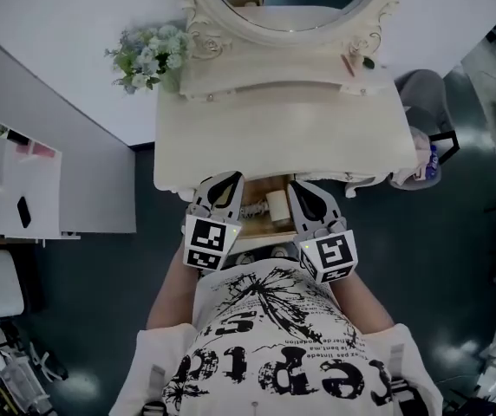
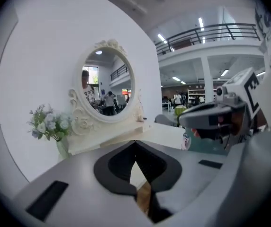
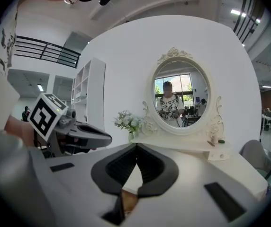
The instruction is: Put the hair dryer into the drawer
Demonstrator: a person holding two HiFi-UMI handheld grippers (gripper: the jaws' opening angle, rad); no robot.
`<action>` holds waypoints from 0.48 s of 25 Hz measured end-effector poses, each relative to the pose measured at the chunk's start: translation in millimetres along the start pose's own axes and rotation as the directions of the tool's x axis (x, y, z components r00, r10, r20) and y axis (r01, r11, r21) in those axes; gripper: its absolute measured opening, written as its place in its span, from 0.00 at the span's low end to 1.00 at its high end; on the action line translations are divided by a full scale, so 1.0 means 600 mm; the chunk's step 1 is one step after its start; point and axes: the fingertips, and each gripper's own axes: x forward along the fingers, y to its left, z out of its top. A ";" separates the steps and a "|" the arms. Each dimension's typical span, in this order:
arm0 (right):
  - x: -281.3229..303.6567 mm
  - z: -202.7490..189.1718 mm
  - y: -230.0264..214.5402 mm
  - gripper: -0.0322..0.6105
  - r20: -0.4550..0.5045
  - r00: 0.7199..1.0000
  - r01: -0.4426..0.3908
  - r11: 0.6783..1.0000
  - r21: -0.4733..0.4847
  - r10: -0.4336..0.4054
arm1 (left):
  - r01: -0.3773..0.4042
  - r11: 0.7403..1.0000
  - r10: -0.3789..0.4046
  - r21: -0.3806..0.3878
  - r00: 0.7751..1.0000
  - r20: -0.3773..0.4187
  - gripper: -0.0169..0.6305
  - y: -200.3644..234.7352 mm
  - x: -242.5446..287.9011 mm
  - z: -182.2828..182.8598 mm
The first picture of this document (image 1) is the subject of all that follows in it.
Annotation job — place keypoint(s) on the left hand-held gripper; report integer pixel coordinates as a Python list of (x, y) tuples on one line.
[(206, 241)]

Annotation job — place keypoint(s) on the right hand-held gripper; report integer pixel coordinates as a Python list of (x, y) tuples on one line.
[(330, 254)]

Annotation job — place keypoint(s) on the large cream wooden drawer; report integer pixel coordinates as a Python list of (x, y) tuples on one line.
[(259, 228)]

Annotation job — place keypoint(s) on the person's left forearm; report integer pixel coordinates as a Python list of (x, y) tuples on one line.
[(172, 297)]

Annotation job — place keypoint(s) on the person's right forearm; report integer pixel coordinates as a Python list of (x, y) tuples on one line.
[(365, 306)]

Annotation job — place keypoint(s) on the cream dressing table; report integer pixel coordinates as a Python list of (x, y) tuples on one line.
[(282, 132)]

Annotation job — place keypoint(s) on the white cabinet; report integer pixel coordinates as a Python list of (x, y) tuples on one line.
[(22, 176)]

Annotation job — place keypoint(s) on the oval mirror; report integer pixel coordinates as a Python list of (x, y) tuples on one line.
[(295, 2)]

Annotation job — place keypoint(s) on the person's right white shoe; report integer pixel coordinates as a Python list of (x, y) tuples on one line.
[(279, 252)]

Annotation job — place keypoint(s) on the person's white shoe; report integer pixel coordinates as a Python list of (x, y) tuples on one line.
[(244, 258), (279, 252)]

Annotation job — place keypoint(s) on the person's left white shoe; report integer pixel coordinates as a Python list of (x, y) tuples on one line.
[(244, 258)]

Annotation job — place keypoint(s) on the pink folded clothes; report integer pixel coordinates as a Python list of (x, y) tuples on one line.
[(413, 158)]

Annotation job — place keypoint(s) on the blue patterned packet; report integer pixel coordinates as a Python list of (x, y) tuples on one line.
[(432, 163)]

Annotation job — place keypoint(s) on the white black-print shirt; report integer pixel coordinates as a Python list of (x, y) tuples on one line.
[(274, 349)]

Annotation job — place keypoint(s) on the brown wooden stick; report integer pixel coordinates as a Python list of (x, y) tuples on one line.
[(347, 65)]

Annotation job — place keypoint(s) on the pale blue flower bouquet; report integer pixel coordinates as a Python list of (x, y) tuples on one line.
[(152, 59)]

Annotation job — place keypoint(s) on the small dark oval object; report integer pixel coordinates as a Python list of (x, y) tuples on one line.
[(368, 63)]

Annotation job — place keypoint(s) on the grey chair black legs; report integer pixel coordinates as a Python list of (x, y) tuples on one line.
[(421, 93)]

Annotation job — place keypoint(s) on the pink book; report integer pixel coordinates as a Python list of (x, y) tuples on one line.
[(35, 150)]

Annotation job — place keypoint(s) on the black flat device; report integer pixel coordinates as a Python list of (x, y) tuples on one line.
[(24, 212)]

